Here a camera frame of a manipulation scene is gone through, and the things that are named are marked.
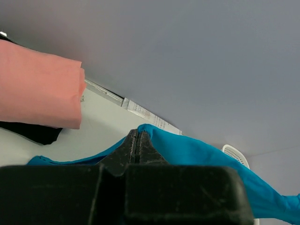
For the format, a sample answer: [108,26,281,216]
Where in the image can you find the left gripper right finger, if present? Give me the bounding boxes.
[124,131,254,225]

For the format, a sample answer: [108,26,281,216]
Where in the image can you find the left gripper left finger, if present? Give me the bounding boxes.
[0,130,138,225]

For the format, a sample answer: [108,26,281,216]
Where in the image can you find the blue t shirt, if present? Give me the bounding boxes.
[27,123,300,225]

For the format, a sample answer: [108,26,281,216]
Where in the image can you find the white plastic basket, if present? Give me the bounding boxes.
[221,144,260,225]

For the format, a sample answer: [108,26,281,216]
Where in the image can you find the white paper label strip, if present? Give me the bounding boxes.
[121,98,182,135]

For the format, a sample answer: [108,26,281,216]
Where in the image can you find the folded pink t shirt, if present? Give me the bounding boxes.
[0,40,86,129]

